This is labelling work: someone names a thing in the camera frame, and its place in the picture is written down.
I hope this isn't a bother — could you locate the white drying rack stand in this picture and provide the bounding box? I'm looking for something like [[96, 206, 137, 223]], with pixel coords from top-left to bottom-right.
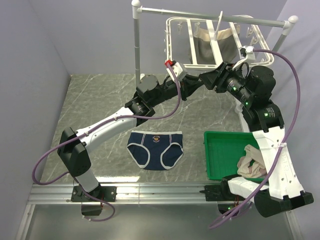
[[131, 0, 299, 131]]

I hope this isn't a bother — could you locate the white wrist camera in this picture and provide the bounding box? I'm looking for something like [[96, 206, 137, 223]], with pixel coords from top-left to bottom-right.
[[164, 60, 187, 81], [232, 46, 256, 70]]

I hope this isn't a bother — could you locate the green plastic tray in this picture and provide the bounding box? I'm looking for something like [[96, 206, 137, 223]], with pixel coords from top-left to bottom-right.
[[204, 131, 265, 183]]

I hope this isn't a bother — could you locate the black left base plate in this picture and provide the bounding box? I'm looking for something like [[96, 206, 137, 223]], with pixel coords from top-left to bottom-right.
[[70, 185, 117, 203]]

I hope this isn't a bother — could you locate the aluminium mounting rail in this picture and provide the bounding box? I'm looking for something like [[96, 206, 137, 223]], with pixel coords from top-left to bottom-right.
[[27, 182, 242, 206]]

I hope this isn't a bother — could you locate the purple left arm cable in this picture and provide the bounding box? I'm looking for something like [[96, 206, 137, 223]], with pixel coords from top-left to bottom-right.
[[32, 63, 182, 186]]

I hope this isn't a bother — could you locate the navy blue underwear white trim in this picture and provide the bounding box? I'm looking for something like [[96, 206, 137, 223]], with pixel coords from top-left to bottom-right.
[[126, 130, 184, 171]]

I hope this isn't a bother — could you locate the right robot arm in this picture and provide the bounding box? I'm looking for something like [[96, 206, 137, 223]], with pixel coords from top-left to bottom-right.
[[199, 63, 314, 218]]

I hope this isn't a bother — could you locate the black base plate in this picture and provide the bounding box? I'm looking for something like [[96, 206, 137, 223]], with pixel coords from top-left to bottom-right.
[[70, 185, 117, 203], [200, 184, 244, 202]]

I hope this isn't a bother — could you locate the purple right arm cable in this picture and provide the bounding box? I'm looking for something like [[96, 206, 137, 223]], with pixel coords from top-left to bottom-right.
[[208, 48, 300, 230]]

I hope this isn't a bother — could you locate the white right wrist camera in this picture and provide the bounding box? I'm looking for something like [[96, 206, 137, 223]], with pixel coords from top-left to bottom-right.
[[232, 46, 256, 70]]

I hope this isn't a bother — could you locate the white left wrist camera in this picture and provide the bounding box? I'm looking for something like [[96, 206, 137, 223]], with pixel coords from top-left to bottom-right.
[[164, 60, 187, 81]]

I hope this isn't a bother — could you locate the beige cloth in tray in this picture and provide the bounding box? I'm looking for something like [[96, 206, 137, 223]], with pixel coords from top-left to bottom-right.
[[237, 144, 267, 179]]

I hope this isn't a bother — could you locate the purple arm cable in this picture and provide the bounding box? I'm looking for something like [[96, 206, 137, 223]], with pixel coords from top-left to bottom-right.
[[208, 48, 300, 230], [32, 63, 182, 186]]

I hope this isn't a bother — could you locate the grey beige hanging underwear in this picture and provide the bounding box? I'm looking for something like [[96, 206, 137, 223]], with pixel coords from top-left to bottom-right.
[[191, 27, 242, 66]]

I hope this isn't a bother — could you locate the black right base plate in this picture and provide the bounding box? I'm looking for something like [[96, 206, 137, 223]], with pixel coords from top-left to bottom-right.
[[200, 184, 244, 202]]

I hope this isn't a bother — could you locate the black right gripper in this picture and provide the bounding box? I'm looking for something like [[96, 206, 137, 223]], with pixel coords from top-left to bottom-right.
[[198, 60, 254, 105]]

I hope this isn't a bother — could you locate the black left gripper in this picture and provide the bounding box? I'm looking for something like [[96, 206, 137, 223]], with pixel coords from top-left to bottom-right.
[[150, 74, 204, 108]]

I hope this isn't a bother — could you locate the white clip hanger frame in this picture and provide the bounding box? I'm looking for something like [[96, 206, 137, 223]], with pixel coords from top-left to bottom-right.
[[164, 16, 269, 71]]

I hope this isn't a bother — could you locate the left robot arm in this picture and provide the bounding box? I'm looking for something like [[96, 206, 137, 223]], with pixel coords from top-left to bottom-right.
[[57, 74, 203, 201]]

